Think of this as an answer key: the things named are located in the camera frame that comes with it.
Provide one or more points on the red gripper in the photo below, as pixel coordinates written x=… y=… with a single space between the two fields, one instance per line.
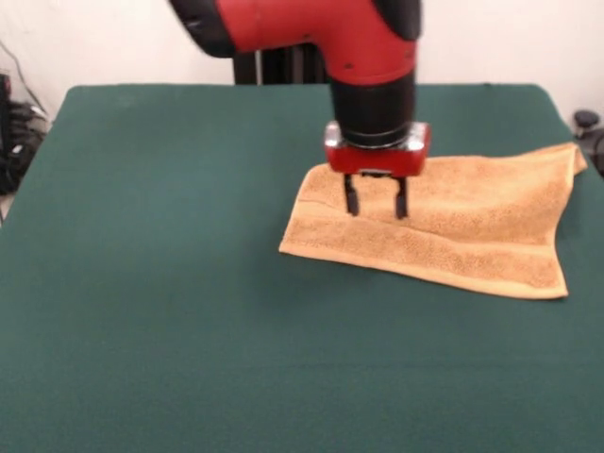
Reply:
x=377 y=160

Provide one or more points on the dark green table cloth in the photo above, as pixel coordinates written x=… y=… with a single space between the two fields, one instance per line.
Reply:
x=189 y=330

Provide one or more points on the tan terry towel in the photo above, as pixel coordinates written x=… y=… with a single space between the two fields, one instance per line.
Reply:
x=472 y=226

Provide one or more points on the black box device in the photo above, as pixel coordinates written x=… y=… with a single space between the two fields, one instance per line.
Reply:
x=4 y=108

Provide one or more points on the black upright stand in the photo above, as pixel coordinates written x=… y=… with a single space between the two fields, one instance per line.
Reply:
x=283 y=66

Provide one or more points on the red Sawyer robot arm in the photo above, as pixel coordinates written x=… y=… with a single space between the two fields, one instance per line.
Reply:
x=368 y=52

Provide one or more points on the black round floor object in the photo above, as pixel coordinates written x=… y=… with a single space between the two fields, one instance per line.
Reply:
x=592 y=132

